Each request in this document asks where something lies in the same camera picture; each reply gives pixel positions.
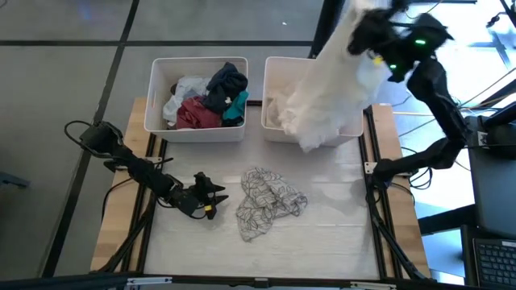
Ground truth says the maroon garment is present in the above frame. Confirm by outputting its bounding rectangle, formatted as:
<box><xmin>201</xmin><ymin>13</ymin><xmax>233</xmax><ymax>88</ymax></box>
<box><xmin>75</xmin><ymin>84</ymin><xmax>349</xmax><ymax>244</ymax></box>
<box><xmin>175</xmin><ymin>95</ymin><xmax>223</xmax><ymax>130</ymax></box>

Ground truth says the teal garment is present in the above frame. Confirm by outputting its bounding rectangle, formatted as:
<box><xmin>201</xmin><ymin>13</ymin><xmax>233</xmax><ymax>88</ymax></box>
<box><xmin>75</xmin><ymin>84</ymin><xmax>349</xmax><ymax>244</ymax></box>
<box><xmin>221</xmin><ymin>89</ymin><xmax>250</xmax><ymax>122</ymax></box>

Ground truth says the dark navy garment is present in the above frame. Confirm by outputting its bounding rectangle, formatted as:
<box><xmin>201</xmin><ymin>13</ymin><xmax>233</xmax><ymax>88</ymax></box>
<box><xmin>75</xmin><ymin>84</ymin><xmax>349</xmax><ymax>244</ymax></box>
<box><xmin>201</xmin><ymin>61</ymin><xmax>249</xmax><ymax>115</ymax></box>

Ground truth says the blue grey floor object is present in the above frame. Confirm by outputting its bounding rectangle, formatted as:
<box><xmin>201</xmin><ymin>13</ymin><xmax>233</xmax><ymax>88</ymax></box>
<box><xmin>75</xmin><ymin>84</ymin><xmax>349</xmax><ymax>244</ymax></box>
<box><xmin>0</xmin><ymin>171</ymin><xmax>32</xmax><ymax>191</ymax></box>

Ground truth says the black monitor case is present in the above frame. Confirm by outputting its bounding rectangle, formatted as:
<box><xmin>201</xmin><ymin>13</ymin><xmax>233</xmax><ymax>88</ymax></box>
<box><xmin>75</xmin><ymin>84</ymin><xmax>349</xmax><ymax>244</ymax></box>
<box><xmin>466</xmin><ymin>114</ymin><xmax>516</xmax><ymax>238</ymax></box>

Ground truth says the light grey garment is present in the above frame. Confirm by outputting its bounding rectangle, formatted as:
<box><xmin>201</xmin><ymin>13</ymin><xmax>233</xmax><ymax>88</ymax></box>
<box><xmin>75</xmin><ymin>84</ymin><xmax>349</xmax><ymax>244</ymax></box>
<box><xmin>162</xmin><ymin>75</ymin><xmax>212</xmax><ymax>125</ymax></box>

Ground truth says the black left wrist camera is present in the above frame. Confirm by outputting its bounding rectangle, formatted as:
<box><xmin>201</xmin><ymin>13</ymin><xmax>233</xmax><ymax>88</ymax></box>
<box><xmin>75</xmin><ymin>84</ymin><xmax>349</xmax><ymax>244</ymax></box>
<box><xmin>192</xmin><ymin>171</ymin><xmax>217</xmax><ymax>193</ymax></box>

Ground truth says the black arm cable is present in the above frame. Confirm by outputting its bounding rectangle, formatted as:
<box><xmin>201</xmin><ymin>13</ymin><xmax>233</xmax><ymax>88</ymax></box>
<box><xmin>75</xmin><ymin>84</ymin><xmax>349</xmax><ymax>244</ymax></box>
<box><xmin>63</xmin><ymin>119</ymin><xmax>110</xmax><ymax>160</ymax></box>
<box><xmin>398</xmin><ymin>145</ymin><xmax>435</xmax><ymax>191</ymax></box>

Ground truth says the black laptop keyboard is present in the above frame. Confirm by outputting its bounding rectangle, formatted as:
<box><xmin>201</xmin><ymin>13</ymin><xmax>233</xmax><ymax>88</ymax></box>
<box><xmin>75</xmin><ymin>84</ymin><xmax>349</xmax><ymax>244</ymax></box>
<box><xmin>461</xmin><ymin>224</ymin><xmax>516</xmax><ymax>290</ymax></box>

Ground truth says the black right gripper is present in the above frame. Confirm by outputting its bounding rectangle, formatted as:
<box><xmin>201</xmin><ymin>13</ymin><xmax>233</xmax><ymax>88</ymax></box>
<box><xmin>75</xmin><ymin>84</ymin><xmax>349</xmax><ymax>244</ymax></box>
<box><xmin>347</xmin><ymin>7</ymin><xmax>404</xmax><ymax>57</ymax></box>

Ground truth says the black metal frame post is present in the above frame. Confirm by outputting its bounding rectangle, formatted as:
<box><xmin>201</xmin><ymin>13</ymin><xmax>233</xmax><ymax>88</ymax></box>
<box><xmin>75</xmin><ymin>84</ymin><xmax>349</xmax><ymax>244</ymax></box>
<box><xmin>308</xmin><ymin>0</ymin><xmax>346</xmax><ymax>60</ymax></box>

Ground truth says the white leaf print cloth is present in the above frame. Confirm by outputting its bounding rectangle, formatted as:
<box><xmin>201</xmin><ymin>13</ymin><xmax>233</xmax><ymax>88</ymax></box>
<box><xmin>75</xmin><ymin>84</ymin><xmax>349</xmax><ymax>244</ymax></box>
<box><xmin>235</xmin><ymin>167</ymin><xmax>309</xmax><ymax>243</ymax></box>

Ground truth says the black metal table frame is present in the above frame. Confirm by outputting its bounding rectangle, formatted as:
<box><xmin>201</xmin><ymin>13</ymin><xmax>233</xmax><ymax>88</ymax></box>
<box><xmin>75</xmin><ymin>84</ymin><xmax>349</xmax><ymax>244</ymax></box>
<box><xmin>94</xmin><ymin>98</ymin><xmax>436</xmax><ymax>283</ymax></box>

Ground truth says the large white cloth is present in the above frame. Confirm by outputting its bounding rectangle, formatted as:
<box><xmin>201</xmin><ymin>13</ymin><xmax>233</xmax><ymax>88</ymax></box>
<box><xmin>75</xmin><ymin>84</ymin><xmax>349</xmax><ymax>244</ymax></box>
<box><xmin>277</xmin><ymin>0</ymin><xmax>394</xmax><ymax>153</ymax></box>

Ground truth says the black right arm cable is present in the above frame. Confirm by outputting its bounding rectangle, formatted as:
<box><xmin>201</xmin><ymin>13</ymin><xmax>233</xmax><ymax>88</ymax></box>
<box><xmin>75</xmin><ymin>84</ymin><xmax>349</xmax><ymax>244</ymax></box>
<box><xmin>398</xmin><ymin>145</ymin><xmax>435</xmax><ymax>191</ymax></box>

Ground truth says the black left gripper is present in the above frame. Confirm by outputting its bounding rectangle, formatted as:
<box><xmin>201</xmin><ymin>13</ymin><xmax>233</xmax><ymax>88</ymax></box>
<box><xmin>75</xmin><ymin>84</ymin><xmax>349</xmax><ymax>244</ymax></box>
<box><xmin>171</xmin><ymin>183</ymin><xmax>230</xmax><ymax>222</ymax></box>

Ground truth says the white perforated plastic bin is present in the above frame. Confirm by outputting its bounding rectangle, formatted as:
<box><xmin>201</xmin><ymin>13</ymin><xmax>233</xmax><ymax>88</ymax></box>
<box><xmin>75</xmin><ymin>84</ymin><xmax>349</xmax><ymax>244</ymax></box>
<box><xmin>144</xmin><ymin>56</ymin><xmax>249</xmax><ymax>143</ymax></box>
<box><xmin>260</xmin><ymin>56</ymin><xmax>365</xmax><ymax>147</ymax></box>

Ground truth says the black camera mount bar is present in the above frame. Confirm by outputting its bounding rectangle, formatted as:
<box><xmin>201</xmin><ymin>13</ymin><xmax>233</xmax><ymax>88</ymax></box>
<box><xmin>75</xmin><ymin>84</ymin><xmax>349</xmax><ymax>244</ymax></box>
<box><xmin>0</xmin><ymin>271</ymin><xmax>516</xmax><ymax>290</ymax></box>

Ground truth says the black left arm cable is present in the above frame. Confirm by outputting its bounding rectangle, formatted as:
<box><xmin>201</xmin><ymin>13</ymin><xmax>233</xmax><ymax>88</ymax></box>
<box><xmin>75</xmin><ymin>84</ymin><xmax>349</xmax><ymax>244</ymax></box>
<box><xmin>63</xmin><ymin>119</ymin><xmax>110</xmax><ymax>160</ymax></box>

